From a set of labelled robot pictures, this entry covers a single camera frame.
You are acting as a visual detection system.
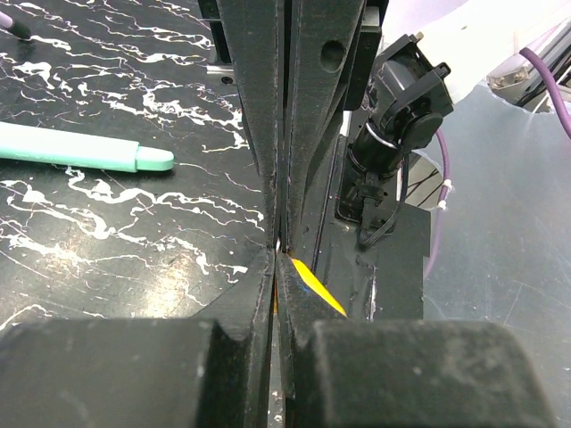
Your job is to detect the aluminium frame right rail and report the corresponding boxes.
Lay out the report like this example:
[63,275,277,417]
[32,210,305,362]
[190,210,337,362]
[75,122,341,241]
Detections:
[485,20,570,113]

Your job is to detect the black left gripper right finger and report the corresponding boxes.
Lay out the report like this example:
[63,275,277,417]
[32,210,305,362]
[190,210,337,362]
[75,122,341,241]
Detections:
[276,257,557,427]

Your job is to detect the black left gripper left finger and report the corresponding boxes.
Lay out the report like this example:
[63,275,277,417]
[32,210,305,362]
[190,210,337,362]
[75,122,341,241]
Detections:
[1,250,275,427]

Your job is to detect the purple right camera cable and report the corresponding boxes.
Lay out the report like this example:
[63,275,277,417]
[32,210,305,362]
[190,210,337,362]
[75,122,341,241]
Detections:
[421,46,571,280]

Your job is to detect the orange capped key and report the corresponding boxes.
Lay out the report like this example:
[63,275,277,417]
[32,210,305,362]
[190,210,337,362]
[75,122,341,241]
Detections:
[277,254,347,317]

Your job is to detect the green toy microphone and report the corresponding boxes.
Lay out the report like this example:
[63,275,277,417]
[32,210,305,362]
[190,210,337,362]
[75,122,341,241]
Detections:
[1,122,174,173]

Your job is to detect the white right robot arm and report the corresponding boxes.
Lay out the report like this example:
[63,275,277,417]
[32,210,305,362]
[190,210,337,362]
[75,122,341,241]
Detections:
[214,1,570,249]

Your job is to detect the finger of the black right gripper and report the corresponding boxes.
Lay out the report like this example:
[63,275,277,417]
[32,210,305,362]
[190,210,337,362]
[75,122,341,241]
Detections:
[218,1,281,248]
[283,1,364,248]

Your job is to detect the pink perforated music stand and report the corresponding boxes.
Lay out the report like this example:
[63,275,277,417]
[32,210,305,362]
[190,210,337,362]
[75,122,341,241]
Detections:
[0,12,32,40]

